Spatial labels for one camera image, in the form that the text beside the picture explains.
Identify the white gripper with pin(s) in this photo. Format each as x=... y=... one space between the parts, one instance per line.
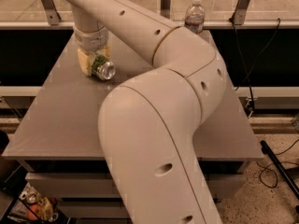
x=92 y=41

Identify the green soda can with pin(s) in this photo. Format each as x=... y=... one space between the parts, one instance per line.
x=102 y=67

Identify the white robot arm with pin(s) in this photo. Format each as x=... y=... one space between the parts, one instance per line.
x=146 y=125

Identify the clear plastic water bottle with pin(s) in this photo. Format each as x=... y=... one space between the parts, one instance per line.
x=195 y=17

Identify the upper grey drawer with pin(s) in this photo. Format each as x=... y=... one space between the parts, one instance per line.
x=79 y=185

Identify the grey drawer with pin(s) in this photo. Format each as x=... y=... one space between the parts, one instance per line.
x=93 y=209
x=79 y=185

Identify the lower grey drawer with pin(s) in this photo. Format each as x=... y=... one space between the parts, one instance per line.
x=93 y=209

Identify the clutter on floor shelf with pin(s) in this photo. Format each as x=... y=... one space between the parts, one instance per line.
x=32 y=206

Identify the black stand leg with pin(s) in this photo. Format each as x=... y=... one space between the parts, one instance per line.
x=283 y=172

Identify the left metal railing bracket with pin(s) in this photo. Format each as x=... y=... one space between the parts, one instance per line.
x=52 y=15

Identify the metal railing bracket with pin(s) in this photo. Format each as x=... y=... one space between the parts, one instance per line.
x=165 y=8
x=240 y=12
x=52 y=15

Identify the middle metal railing bracket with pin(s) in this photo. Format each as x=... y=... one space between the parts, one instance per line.
x=165 y=8

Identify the right metal railing bracket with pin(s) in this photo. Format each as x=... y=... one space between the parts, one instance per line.
x=240 y=12

